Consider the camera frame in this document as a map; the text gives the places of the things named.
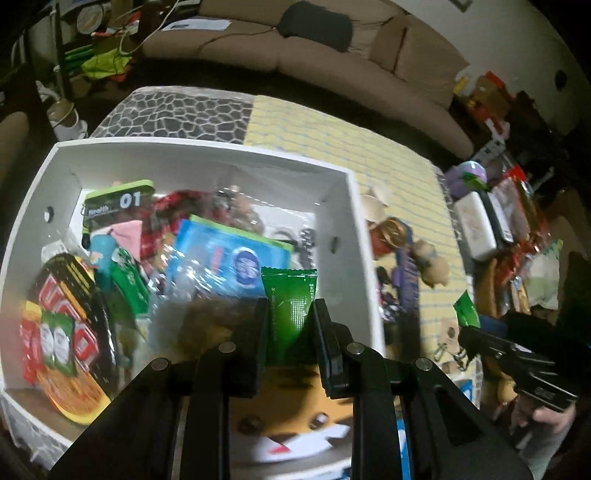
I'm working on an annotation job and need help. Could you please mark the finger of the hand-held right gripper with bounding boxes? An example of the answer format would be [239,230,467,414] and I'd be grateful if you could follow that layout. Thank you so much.
[457,325,514,366]

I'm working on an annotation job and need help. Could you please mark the clear plastic snack bag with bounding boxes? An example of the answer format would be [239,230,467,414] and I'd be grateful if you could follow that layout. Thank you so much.
[494,175,564,315]

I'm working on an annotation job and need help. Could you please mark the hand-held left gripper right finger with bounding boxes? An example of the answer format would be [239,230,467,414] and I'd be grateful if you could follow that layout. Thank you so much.
[310,299,534,480]

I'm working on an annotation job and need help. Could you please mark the cream shell-shaped object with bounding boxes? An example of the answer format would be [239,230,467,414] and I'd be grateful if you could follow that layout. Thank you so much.
[358,182,393,222]

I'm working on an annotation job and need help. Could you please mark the black cushion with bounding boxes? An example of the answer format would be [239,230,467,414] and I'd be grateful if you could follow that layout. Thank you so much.
[279,1,354,52]

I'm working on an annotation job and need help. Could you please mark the tan plush bear toy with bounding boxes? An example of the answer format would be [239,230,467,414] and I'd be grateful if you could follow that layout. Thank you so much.
[411,240,451,287]

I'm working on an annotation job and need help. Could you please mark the person's right hand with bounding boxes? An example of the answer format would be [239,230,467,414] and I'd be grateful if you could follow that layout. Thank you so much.
[510,399,575,432]

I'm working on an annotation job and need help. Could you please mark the person's right forearm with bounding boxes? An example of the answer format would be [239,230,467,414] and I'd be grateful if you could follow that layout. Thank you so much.
[524,427,571,480]

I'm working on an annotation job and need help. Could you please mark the pink soft pouch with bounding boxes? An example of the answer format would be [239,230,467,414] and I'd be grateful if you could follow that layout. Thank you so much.
[108,220,143,252]

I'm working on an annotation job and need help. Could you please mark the black earphone cable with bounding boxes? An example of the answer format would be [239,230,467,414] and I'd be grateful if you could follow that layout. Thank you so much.
[272,226,319,268]

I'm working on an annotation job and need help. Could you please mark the black strap keychain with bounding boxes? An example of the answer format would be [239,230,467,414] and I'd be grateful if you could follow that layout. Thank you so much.
[434,344,469,370]

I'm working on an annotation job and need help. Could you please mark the clear bag of small things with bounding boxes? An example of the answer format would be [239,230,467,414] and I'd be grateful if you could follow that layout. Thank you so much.
[203,185,278,236]

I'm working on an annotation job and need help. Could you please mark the black case with green lid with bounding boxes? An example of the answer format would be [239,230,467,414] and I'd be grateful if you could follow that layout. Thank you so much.
[82,179,155,227]

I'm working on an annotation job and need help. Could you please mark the yellow plush tiger toy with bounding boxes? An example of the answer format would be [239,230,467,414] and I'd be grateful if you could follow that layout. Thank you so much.
[178,300,402,476]

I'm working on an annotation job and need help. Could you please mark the yellow soft toy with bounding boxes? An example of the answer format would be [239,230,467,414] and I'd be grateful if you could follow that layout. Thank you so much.
[494,374,520,404]

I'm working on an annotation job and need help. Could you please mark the yellow green cloth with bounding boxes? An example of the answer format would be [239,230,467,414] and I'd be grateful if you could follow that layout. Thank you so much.
[65,44,134,84]

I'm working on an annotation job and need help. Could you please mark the blue wet wipes pack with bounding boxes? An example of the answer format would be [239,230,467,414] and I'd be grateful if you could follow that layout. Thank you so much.
[166,216,294,298]

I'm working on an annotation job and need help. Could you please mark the pile of colourful packages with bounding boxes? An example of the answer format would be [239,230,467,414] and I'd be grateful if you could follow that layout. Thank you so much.
[455,71,518,134]

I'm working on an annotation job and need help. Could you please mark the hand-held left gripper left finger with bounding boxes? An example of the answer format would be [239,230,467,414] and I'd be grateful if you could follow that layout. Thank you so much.
[48,298,271,480]

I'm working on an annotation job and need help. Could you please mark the brown sofa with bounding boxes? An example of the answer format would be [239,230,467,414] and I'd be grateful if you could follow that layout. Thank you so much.
[141,0,476,158]

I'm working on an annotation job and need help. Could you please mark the brown paper packet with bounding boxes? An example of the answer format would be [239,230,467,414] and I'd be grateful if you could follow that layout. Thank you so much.
[431,314,462,356]

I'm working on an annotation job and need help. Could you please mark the red black noodle bowl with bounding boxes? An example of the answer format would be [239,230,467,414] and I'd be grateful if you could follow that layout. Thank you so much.
[21,253,121,425]

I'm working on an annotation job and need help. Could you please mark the blue noodle packet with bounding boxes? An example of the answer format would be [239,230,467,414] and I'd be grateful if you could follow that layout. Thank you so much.
[394,247,421,361]

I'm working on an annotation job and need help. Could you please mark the purple plush toy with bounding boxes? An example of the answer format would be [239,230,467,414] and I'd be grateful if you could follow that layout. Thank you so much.
[445,161,490,197]

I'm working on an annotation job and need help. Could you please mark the white paper sheet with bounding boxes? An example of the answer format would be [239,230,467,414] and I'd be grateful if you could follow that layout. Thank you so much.
[161,17,232,33]

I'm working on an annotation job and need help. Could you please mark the yellow checked tablecloth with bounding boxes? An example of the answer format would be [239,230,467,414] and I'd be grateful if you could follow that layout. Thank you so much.
[245,95,476,370]

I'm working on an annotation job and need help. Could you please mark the white storage box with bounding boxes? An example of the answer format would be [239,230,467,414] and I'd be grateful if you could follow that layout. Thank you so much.
[0,137,386,469]

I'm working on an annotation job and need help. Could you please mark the black rectangular case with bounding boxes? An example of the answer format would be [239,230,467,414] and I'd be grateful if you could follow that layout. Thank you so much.
[480,189,515,245]

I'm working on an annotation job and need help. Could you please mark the purple lanyard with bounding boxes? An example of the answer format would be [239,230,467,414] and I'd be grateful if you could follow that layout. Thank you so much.
[376,265,402,324]

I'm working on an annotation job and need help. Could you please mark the red drink can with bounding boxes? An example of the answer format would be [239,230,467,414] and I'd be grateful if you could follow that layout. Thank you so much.
[369,217,411,257]

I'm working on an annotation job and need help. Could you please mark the white rectangular case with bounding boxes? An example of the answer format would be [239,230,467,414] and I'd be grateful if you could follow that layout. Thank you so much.
[455,191,497,261]

